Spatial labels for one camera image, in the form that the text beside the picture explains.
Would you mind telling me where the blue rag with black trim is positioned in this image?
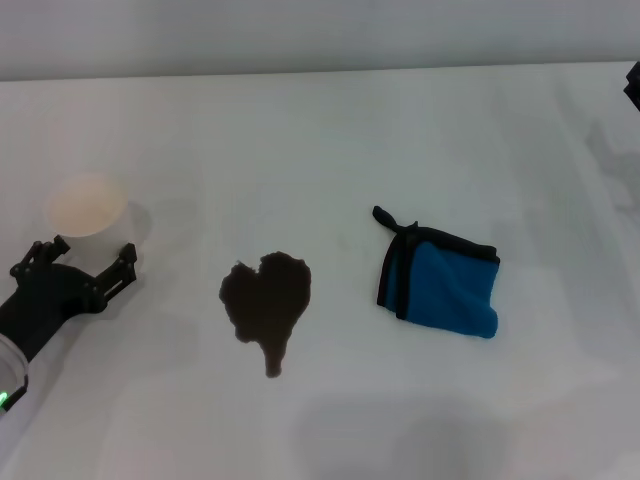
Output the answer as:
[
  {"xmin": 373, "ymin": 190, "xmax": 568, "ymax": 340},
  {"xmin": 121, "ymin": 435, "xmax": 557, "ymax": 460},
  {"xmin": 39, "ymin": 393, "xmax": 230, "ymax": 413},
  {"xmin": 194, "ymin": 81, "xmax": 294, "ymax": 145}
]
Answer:
[{"xmin": 371, "ymin": 204, "xmax": 502, "ymax": 342}]

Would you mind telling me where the white paper cup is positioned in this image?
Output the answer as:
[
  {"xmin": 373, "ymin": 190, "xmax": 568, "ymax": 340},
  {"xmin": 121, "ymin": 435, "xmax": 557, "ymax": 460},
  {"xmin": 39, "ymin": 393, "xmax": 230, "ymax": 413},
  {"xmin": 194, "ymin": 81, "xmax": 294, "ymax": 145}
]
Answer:
[{"xmin": 44, "ymin": 173, "xmax": 130, "ymax": 262}]

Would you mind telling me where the black liquid stain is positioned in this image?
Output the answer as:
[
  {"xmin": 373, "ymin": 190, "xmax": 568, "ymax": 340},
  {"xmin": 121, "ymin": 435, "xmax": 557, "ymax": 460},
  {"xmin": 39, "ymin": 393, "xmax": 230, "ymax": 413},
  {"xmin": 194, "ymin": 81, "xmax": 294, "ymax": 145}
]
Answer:
[{"xmin": 217, "ymin": 251, "xmax": 313, "ymax": 380}]

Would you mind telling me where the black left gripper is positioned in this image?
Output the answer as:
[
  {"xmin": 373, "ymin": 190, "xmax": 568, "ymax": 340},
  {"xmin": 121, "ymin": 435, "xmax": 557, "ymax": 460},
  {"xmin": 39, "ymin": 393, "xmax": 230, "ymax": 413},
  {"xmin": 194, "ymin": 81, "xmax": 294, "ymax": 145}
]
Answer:
[{"xmin": 0, "ymin": 235, "xmax": 139, "ymax": 362}]

